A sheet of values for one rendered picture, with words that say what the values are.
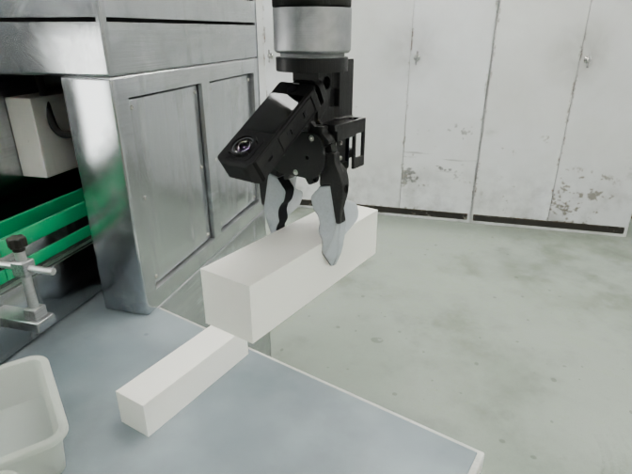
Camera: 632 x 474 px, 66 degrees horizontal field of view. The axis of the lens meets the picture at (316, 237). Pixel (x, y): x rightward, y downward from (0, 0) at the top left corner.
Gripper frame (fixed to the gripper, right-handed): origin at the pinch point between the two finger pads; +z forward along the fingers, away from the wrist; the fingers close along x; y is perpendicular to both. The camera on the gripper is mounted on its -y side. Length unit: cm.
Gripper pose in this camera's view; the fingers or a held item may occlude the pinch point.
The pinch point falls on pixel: (301, 249)
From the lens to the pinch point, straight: 53.8
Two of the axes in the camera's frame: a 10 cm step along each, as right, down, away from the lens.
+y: 5.7, -3.2, 7.6
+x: -8.2, -2.2, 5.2
